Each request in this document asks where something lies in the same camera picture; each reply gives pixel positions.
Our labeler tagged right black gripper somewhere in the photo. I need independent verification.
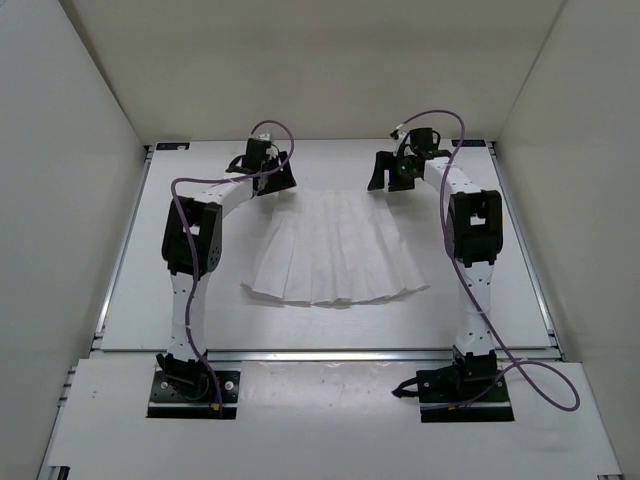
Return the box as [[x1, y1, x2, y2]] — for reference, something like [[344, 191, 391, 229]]
[[369, 153, 419, 193]]

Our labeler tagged white pleated skirt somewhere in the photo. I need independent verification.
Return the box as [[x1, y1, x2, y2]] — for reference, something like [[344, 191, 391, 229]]
[[242, 189, 429, 305]]

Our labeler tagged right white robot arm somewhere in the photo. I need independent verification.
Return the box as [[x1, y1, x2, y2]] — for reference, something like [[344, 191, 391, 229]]
[[367, 127, 503, 358]]

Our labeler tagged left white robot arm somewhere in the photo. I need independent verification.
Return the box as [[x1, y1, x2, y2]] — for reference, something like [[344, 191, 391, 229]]
[[161, 134, 296, 398]]

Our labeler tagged right blue table label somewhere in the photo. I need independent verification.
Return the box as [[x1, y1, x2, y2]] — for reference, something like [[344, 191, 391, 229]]
[[451, 139, 486, 148]]

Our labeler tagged blue table label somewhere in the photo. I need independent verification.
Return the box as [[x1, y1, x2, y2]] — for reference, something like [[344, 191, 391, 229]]
[[451, 139, 486, 148], [155, 142, 190, 151]]

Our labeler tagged left blue table label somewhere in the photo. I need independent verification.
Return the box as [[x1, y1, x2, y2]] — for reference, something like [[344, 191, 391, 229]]
[[155, 142, 190, 151]]

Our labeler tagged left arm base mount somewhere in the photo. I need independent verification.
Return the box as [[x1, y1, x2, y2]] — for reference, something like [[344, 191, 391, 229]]
[[147, 353, 241, 420]]

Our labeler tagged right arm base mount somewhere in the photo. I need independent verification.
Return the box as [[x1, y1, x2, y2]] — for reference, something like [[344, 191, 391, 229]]
[[392, 351, 515, 423]]

